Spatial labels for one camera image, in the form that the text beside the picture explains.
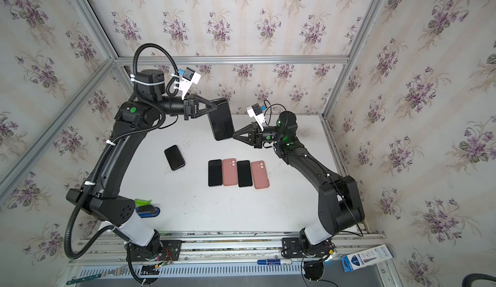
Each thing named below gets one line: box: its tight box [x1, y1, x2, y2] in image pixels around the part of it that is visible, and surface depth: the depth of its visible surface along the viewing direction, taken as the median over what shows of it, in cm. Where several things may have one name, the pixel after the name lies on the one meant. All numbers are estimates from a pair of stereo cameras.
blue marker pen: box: [257, 258, 293, 266], surface depth 71 cm
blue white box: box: [340, 244, 394, 273], surface depth 72 cm
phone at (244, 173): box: [237, 160, 253, 188], surface depth 96 cm
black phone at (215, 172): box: [207, 159, 223, 187], surface depth 96 cm
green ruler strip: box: [65, 268, 125, 286], surface depth 69 cm
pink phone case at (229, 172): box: [222, 157, 238, 187], surface depth 97 cm
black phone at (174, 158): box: [164, 144, 186, 171], surface depth 100 cm
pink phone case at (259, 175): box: [250, 160, 270, 190], surface depth 97 cm
